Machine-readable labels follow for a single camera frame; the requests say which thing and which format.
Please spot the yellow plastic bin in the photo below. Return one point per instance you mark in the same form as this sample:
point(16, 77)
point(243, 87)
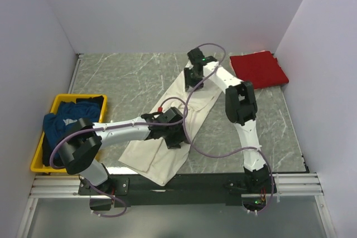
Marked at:
point(37, 165)

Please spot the black base bar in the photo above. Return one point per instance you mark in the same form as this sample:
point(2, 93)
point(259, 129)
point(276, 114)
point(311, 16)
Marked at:
point(187, 189)

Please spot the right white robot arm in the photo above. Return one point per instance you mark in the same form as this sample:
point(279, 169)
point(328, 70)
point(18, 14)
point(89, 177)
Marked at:
point(240, 109)

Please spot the blue t shirt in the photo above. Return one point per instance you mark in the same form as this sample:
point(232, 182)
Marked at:
point(56, 125)

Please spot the folded red t shirt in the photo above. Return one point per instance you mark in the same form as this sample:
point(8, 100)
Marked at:
point(260, 68)

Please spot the black garment in bin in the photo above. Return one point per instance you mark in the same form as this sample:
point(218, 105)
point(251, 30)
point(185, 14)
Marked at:
point(45, 146)

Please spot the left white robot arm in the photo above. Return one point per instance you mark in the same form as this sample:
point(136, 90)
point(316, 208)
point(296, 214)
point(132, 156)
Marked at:
point(80, 145)

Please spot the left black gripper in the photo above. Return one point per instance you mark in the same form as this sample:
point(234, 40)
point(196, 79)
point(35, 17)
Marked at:
point(175, 139)

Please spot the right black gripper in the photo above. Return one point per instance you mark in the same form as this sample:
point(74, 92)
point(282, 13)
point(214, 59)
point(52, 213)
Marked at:
point(192, 78)

